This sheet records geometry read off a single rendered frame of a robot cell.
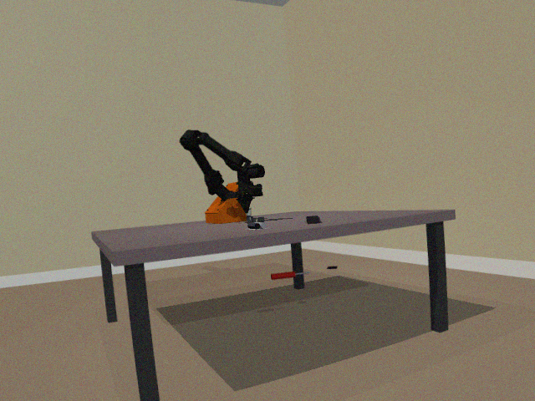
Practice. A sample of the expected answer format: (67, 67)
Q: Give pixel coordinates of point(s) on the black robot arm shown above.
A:
(213, 179)

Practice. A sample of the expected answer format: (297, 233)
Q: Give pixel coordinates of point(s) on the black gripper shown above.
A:
(244, 199)

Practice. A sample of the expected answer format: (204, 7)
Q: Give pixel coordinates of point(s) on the red-handled screwdriver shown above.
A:
(285, 275)

